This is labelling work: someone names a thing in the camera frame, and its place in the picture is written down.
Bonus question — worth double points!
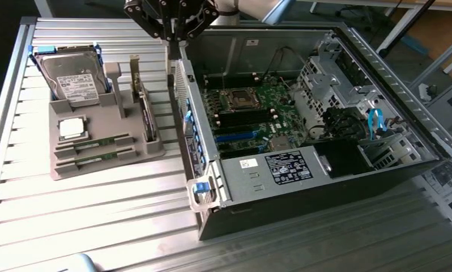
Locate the black RAM slot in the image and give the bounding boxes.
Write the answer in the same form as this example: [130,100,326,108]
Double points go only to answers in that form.
[218,112,268,120]
[221,119,272,128]
[218,108,266,117]
[220,116,269,124]

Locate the green RAM stick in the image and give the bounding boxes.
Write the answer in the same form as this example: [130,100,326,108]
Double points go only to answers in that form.
[72,138,117,150]
[74,154,121,167]

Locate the CPU socket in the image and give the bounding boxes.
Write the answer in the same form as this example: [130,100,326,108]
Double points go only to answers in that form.
[218,88,256,110]

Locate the green motherboard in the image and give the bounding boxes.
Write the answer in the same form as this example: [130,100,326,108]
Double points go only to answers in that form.
[201,74,306,160]

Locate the silver disk bay cage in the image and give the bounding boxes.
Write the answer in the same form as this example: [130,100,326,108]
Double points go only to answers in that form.
[292,54,386,137]

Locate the black office chair base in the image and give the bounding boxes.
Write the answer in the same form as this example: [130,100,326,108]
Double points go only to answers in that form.
[332,0,386,18]

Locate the silver CPU chip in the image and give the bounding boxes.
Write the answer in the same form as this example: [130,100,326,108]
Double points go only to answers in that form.
[57,118,88,141]

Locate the blue expansion slot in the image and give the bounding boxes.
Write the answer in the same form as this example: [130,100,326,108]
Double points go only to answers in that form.
[213,132,266,143]

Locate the silver chipset heat sink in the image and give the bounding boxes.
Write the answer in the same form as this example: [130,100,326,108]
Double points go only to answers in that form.
[269,135,290,151]

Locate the black expansion slot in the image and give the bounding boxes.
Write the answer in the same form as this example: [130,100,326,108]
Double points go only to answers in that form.
[217,145,273,160]

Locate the grey parts rack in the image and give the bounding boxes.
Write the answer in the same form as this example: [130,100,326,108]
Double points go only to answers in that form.
[48,55,170,182]

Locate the grey power supply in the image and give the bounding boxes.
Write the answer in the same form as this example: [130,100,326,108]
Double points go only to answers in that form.
[218,147,326,201]

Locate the cardboard box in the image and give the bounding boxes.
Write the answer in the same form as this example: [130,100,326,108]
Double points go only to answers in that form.
[390,7,452,80]

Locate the black plastic shroud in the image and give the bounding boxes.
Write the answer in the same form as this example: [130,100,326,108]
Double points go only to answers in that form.
[312,138,376,180]

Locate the black open PC case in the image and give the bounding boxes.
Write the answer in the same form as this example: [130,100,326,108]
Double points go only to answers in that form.
[166,24,452,241]

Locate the grey computer box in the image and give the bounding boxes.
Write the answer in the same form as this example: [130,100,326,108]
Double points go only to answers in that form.
[425,79,452,160]

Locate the printed paper sheets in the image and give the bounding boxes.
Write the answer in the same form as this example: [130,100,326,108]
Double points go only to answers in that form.
[421,160,452,228]

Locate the light blue object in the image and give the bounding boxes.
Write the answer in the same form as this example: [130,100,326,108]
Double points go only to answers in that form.
[45,253,97,272]

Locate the black wire loop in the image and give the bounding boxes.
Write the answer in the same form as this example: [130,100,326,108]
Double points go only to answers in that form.
[264,45,310,80]

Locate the hard disk in blue bracket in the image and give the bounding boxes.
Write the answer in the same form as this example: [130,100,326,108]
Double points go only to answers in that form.
[28,42,112,104]

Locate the graphics card with metal bracket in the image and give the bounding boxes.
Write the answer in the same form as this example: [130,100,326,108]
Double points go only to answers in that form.
[128,54,160,143]

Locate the black wire bundle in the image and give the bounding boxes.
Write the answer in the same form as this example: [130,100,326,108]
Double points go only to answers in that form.
[306,109,364,140]

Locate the white desk frame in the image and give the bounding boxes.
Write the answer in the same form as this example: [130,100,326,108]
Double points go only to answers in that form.
[308,0,452,55]

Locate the blue disk wire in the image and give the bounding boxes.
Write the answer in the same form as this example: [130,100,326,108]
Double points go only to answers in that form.
[365,108,386,141]

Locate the clear handle with blue latch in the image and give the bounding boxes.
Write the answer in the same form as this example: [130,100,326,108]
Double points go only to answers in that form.
[185,175,221,214]

